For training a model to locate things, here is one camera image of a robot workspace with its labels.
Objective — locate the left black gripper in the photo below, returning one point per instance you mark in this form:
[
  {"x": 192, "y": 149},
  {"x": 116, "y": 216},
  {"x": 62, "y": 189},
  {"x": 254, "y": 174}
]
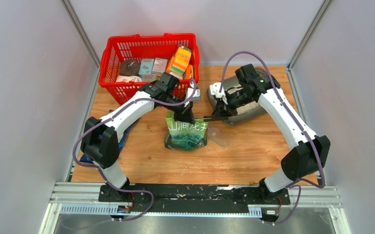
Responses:
[{"x": 185, "y": 114}]

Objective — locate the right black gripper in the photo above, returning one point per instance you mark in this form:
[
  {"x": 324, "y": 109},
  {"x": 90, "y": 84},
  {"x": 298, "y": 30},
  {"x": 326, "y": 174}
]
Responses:
[{"x": 221, "y": 110}]

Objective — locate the green cat litter bag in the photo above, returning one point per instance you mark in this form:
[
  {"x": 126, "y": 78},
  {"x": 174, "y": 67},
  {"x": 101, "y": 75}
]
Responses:
[{"x": 183, "y": 135}]

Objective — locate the clear plastic scoop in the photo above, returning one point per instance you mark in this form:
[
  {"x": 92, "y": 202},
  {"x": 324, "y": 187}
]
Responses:
[{"x": 218, "y": 137}]

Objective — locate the black bag clip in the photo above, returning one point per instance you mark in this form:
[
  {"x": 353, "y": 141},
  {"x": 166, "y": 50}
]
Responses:
[{"x": 214, "y": 118}]

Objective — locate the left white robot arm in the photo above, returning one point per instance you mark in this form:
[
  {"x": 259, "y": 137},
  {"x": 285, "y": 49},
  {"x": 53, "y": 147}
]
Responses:
[{"x": 101, "y": 137}]

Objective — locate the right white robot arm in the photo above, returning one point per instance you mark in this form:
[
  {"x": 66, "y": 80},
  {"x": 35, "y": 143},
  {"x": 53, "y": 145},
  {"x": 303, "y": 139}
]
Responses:
[{"x": 308, "y": 151}]

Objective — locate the grey litter box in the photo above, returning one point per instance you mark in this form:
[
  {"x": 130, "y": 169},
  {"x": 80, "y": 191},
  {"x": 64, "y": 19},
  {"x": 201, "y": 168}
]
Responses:
[{"x": 248, "y": 108}]

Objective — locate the pink grey small box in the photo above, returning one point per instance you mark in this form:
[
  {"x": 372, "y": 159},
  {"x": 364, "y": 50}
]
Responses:
[{"x": 159, "y": 65}]

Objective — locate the teal small box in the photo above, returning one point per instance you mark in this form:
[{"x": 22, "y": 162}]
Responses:
[{"x": 145, "y": 68}]

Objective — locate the orange packet in basket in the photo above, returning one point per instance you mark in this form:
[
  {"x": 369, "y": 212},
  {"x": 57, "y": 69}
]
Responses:
[{"x": 189, "y": 72}]

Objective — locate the colourful sponge pack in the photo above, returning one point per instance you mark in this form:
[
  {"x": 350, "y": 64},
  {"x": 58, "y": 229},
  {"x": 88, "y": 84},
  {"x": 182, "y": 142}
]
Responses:
[{"x": 181, "y": 60}]

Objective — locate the brown round lid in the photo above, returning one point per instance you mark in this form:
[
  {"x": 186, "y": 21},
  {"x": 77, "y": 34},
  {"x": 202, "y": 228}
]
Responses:
[{"x": 129, "y": 67}]

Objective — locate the white pink sponge pack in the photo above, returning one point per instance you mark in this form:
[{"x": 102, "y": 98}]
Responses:
[{"x": 128, "y": 79}]

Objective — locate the red plastic shopping basket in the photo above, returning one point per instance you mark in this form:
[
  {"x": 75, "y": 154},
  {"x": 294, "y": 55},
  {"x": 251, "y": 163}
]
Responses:
[{"x": 121, "y": 48}]

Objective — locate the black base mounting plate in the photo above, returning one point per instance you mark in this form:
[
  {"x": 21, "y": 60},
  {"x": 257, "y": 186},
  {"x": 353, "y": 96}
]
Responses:
[{"x": 190, "y": 198}]

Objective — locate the blue silver snack bag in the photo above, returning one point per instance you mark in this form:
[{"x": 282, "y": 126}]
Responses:
[{"x": 85, "y": 159}]

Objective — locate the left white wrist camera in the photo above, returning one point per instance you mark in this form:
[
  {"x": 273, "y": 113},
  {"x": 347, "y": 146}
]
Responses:
[{"x": 194, "y": 95}]

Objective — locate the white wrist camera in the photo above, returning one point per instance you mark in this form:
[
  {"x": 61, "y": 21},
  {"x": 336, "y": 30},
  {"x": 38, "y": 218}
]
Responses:
[
  {"x": 194, "y": 95},
  {"x": 217, "y": 92}
]

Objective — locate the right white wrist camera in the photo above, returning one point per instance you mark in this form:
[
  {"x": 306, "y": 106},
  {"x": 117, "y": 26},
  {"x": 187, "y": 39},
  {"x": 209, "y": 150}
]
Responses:
[{"x": 217, "y": 92}]

